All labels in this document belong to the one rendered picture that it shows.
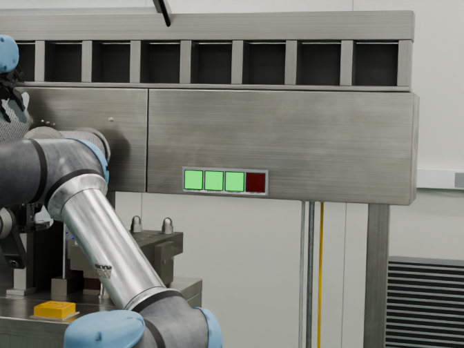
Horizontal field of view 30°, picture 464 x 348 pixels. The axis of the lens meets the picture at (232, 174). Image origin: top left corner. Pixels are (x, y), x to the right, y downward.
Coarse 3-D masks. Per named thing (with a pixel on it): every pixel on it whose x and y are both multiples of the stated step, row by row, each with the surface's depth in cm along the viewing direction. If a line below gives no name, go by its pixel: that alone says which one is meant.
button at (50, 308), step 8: (40, 304) 195; (48, 304) 195; (56, 304) 195; (64, 304) 196; (72, 304) 197; (40, 312) 193; (48, 312) 192; (56, 312) 192; (64, 312) 193; (72, 312) 197
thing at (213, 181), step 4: (208, 172) 242; (212, 172) 242; (216, 172) 242; (220, 172) 242; (208, 176) 243; (212, 176) 242; (216, 176) 242; (220, 176) 242; (208, 180) 243; (212, 180) 242; (216, 180) 242; (220, 180) 242; (208, 184) 243; (212, 184) 242; (216, 184) 242; (220, 184) 242; (208, 188) 243; (212, 188) 242; (216, 188) 242; (220, 188) 242
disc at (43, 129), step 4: (36, 128) 221; (40, 128) 221; (44, 128) 220; (48, 128) 220; (52, 128) 220; (28, 132) 222; (32, 132) 221; (36, 132) 221; (40, 132) 221; (44, 132) 221; (48, 132) 220; (52, 132) 220; (56, 132) 220; (24, 136) 222; (28, 136) 222; (56, 136) 220; (60, 136) 219
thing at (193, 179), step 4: (188, 172) 244; (192, 172) 244; (196, 172) 243; (200, 172) 243; (188, 176) 244; (192, 176) 244; (196, 176) 243; (200, 176) 243; (188, 180) 244; (192, 180) 244; (196, 180) 244; (200, 180) 243; (188, 184) 244; (192, 184) 244; (196, 184) 244; (200, 184) 243; (200, 188) 243
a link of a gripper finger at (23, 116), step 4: (24, 96) 202; (28, 96) 204; (12, 100) 197; (24, 100) 202; (28, 100) 204; (8, 104) 199; (12, 104) 198; (16, 104) 198; (24, 104) 202; (12, 108) 200; (16, 108) 199; (16, 112) 200; (20, 112) 200; (24, 112) 200; (20, 116) 201; (24, 116) 202; (20, 120) 203; (24, 120) 203
